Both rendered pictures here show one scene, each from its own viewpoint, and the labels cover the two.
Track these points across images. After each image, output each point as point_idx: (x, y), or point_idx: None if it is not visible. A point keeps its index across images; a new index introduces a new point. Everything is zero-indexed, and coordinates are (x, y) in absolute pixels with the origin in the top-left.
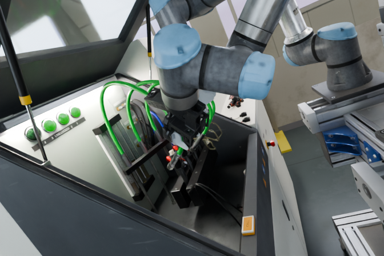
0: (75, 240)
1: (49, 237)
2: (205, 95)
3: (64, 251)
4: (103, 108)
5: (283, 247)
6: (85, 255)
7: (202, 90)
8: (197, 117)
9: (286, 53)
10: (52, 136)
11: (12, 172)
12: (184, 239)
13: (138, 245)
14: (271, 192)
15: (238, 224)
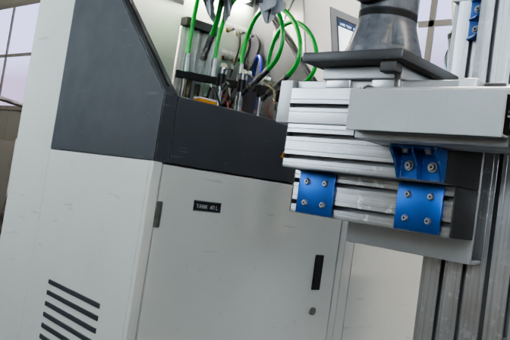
0: (93, 39)
1: (81, 35)
2: None
3: (80, 52)
4: None
5: (244, 220)
6: (89, 58)
7: None
8: None
9: (447, 51)
10: None
11: None
12: (148, 49)
13: (122, 48)
14: (291, 185)
15: None
